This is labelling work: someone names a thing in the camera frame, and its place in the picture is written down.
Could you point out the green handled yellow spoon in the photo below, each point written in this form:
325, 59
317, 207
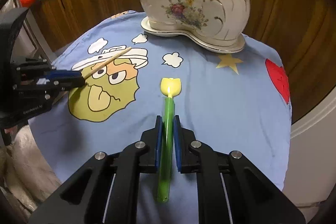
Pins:
170, 88

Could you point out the cream floral ceramic utensil holder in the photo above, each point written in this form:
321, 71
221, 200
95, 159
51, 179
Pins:
215, 25

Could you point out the operator hand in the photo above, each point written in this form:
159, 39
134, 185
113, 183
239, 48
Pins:
13, 130

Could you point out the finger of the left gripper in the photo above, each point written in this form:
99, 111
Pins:
64, 75
53, 86

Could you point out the blue cartoon tablecloth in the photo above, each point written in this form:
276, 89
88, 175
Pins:
238, 104

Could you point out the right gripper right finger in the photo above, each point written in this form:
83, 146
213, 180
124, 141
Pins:
193, 156

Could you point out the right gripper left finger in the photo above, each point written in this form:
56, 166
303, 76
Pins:
137, 158

